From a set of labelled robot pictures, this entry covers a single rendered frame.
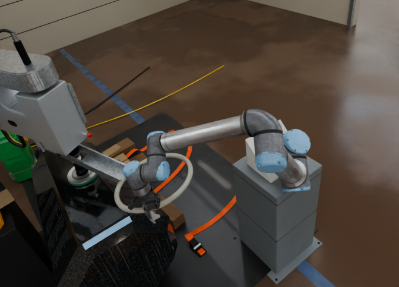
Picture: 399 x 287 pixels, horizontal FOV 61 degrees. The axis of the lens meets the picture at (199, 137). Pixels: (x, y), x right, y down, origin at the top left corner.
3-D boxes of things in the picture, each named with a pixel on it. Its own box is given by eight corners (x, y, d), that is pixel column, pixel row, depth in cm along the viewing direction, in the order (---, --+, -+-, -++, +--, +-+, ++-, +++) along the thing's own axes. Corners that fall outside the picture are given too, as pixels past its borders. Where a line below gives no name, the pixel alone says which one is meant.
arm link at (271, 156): (309, 161, 193) (284, 125, 127) (313, 192, 188) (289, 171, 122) (281, 165, 198) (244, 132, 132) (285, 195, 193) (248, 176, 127)
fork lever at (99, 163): (35, 150, 229) (33, 145, 225) (57, 133, 241) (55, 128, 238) (117, 189, 205) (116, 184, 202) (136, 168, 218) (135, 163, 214)
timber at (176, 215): (185, 221, 293) (183, 213, 286) (174, 230, 288) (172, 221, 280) (164, 203, 312) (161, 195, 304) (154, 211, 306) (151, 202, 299)
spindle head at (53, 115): (30, 147, 227) (-4, 90, 199) (54, 128, 241) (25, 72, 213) (67, 160, 211) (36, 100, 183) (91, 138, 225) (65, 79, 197)
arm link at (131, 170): (136, 170, 157) (117, 173, 160) (146, 189, 163) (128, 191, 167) (142, 157, 164) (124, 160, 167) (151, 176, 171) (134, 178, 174)
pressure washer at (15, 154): (13, 166, 388) (-29, 104, 334) (44, 156, 395) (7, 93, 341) (11, 186, 362) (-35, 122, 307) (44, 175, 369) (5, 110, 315)
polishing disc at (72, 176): (103, 171, 237) (103, 170, 236) (76, 189, 226) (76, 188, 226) (88, 158, 250) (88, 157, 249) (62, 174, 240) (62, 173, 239)
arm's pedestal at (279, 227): (275, 206, 294) (275, 129, 241) (322, 244, 260) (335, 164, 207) (231, 239, 275) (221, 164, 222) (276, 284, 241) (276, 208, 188)
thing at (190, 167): (99, 206, 197) (97, 202, 195) (147, 153, 228) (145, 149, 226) (163, 222, 169) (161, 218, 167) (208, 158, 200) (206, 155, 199)
